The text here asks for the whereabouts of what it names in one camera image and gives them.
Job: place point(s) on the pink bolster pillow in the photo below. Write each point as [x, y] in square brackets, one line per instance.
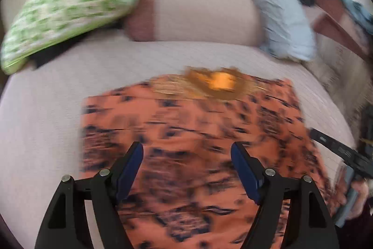
[223, 21]

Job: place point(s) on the light blue pillow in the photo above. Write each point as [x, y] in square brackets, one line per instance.
[288, 33]

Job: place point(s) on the green white patterned pillow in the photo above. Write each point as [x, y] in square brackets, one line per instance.
[44, 23]

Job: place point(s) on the pink quilted bedspread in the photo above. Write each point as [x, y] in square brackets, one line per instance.
[41, 108]

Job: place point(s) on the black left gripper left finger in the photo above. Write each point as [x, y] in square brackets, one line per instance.
[65, 223]

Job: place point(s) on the beige floral striped pillow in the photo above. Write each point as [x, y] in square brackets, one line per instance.
[346, 77]

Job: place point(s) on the person's right hand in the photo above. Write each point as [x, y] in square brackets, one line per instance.
[362, 188]

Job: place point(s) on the dark flat object under pillow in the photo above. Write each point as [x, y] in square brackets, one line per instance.
[46, 55]

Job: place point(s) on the orange black floral garment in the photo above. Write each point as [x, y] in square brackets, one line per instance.
[187, 193]

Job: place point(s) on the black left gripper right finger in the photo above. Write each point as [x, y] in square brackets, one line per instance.
[309, 224]

